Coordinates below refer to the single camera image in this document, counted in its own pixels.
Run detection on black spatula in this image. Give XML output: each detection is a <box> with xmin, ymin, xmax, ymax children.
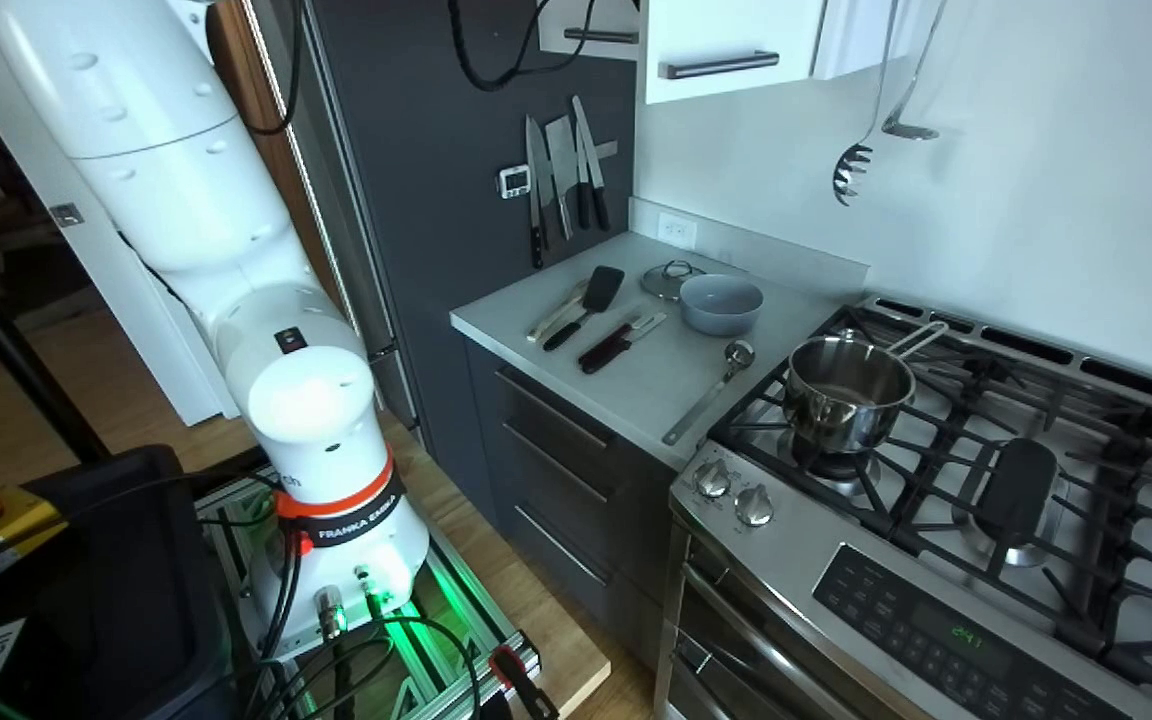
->
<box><xmin>542</xmin><ymin>259</ymin><xmax>631</xmax><ymax>355</ymax></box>

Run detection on silver stove knob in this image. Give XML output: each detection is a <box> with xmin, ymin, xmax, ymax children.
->
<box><xmin>734</xmin><ymin>479</ymin><xmax>781</xmax><ymax>533</ymax></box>
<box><xmin>693</xmin><ymin>458</ymin><xmax>738</xmax><ymax>506</ymax></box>

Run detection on hanging black cable loop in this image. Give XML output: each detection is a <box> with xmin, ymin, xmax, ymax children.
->
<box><xmin>444</xmin><ymin>0</ymin><xmax>603</xmax><ymax>98</ymax></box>

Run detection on pale blue bowl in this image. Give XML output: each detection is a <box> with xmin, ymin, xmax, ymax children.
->
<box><xmin>678</xmin><ymin>267</ymin><xmax>768</xmax><ymax>342</ymax></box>

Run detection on stainless gas stove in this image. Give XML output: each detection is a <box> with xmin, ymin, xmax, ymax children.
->
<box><xmin>653</xmin><ymin>293</ymin><xmax>1152</xmax><ymax>720</ymax></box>

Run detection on hanging steel pasta spoon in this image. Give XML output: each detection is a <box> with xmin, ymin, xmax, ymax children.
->
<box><xmin>829</xmin><ymin>0</ymin><xmax>903</xmax><ymax>211</ymax></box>

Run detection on black kitchen brush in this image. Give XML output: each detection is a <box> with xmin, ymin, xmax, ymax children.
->
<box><xmin>571</xmin><ymin>303</ymin><xmax>672</xmax><ymax>382</ymax></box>

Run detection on white cabinet door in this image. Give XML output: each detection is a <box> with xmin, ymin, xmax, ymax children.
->
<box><xmin>641</xmin><ymin>0</ymin><xmax>829</xmax><ymax>110</ymax></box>
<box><xmin>534</xmin><ymin>0</ymin><xmax>645</xmax><ymax>61</ymax></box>

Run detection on yellow button box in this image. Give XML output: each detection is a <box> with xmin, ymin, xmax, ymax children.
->
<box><xmin>0</xmin><ymin>479</ymin><xmax>72</xmax><ymax>581</ymax></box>

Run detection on magnetic knife strip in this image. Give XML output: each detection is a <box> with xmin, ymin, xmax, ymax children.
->
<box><xmin>519</xmin><ymin>138</ymin><xmax>625</xmax><ymax>178</ymax></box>

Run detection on steel ladle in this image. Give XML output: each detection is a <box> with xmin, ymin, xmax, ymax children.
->
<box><xmin>662</xmin><ymin>336</ymin><xmax>760</xmax><ymax>453</ymax></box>

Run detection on white handled utensil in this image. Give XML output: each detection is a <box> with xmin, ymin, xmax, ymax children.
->
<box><xmin>526</xmin><ymin>280</ymin><xmax>596</xmax><ymax>350</ymax></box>

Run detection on black base cables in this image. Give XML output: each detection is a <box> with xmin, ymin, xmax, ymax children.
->
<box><xmin>242</xmin><ymin>524</ymin><xmax>342</xmax><ymax>720</ymax></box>

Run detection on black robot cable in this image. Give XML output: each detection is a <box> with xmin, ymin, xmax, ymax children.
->
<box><xmin>204</xmin><ymin>0</ymin><xmax>310</xmax><ymax>139</ymax></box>

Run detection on white wall outlet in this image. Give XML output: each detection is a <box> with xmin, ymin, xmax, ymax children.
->
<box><xmin>653</xmin><ymin>209</ymin><xmax>706</xmax><ymax>255</ymax></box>

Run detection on dark grey drawer cabinet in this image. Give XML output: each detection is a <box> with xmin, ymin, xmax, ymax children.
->
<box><xmin>462</xmin><ymin>332</ymin><xmax>679</xmax><ymax>672</ymax></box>

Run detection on small white switch plate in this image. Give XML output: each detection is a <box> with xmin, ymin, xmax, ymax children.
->
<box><xmin>496</xmin><ymin>159</ymin><xmax>537</xmax><ymax>206</ymax></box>

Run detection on black bin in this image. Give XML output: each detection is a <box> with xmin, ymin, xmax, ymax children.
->
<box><xmin>0</xmin><ymin>444</ymin><xmax>243</xmax><ymax>720</ymax></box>

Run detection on small steel saucepan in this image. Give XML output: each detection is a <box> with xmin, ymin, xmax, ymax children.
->
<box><xmin>781</xmin><ymin>315</ymin><xmax>956</xmax><ymax>467</ymax></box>

